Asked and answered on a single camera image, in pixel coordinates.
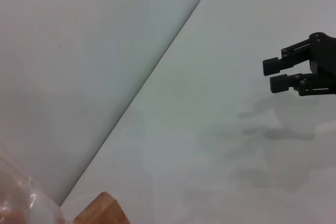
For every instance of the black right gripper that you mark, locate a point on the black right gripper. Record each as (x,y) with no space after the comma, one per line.
(324,56)

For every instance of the wooden dispenser stand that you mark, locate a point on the wooden dispenser stand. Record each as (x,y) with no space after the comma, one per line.
(105,211)

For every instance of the glass water dispenser jar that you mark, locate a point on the glass water dispenser jar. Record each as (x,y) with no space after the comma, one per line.
(23,203)

